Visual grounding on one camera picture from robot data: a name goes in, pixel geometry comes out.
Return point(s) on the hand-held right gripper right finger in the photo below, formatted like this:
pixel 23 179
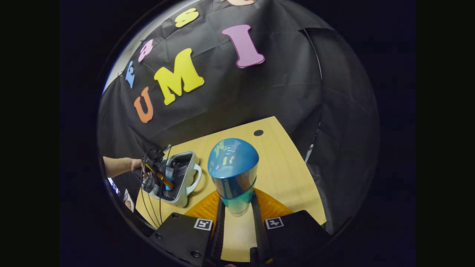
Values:
pixel 259 233

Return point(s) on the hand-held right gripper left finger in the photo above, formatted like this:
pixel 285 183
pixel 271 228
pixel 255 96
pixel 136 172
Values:
pixel 218 237

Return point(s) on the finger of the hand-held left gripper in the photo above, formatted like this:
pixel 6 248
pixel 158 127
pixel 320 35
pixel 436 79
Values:
pixel 161 177

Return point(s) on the pale blue skin care tube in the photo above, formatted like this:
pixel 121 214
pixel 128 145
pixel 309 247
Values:
pixel 169 178

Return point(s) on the small light blue suitcase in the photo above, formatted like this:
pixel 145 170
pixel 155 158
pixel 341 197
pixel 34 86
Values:
pixel 183 167

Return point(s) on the blue capped clear bottle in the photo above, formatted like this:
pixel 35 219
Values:
pixel 233 167

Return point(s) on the computer screen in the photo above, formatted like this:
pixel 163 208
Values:
pixel 113 186

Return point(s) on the black round table grommet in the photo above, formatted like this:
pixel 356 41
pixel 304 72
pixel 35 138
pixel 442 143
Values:
pixel 258 132

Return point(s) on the black backdrop cloth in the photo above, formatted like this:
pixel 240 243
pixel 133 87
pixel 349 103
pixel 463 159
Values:
pixel 259 92

